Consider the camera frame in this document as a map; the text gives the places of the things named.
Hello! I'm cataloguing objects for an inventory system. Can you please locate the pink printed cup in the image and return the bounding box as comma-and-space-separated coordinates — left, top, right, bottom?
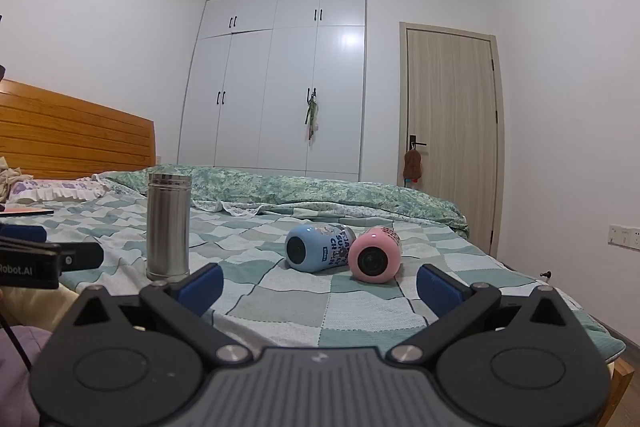
347, 227, 404, 284

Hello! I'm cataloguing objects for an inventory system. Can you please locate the pale yellow cloth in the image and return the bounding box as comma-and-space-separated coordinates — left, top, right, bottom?
0, 283, 82, 334

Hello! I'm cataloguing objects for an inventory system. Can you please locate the beige crumpled cloth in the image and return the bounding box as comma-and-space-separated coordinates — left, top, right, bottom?
0, 156, 26, 204

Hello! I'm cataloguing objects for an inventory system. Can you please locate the flat dark tablet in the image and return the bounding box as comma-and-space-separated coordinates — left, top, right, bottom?
0, 205, 55, 217

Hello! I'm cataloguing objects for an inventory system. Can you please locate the wooden headboard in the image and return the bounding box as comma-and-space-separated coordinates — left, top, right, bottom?
0, 79, 156, 181

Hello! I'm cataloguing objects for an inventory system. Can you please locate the light wooden door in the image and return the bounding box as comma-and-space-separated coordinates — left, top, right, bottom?
398, 21, 504, 259

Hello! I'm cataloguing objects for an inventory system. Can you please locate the black cable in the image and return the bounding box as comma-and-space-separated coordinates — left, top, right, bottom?
0, 311, 32, 374

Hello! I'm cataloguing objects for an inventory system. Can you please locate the green patterned quilt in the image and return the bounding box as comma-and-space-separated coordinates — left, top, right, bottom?
101, 164, 471, 239

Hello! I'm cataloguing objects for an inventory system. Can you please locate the purple cloth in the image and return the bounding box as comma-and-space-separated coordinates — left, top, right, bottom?
0, 326, 54, 427

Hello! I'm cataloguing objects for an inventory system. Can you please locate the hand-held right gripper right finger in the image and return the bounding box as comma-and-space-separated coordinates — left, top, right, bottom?
390, 263, 583, 364

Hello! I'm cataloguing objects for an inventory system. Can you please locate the floral ruffled pillow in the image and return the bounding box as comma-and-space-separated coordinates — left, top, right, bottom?
9, 177, 114, 204

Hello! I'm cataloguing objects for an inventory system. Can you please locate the green hanging ornament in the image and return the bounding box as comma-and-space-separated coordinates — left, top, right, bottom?
303, 89, 320, 144

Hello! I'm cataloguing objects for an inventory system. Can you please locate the blue printed cup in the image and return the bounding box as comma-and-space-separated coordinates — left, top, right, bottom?
284, 223, 357, 273

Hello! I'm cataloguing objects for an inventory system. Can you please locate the green checkered bed sheet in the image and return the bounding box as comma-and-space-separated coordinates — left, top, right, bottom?
0, 186, 627, 369

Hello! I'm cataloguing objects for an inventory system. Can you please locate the white wardrobe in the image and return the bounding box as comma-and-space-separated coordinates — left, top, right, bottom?
177, 0, 368, 183

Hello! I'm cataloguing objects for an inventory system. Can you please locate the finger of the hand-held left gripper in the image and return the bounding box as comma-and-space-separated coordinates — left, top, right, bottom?
59, 241, 105, 271
0, 223, 48, 244

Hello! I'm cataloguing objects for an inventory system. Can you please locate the brown hanging pouch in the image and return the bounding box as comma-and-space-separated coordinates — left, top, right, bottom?
402, 148, 423, 180

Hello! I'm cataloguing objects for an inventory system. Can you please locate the wooden bed frame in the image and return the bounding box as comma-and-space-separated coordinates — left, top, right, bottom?
597, 351, 636, 427

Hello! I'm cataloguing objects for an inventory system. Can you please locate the white wall socket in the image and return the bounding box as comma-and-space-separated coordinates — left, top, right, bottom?
607, 224, 640, 251

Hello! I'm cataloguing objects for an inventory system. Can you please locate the stainless steel thermos cup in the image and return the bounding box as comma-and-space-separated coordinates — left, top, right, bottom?
145, 173, 193, 283

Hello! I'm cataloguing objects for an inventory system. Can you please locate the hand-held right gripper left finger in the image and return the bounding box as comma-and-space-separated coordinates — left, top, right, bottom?
57, 264, 253, 364

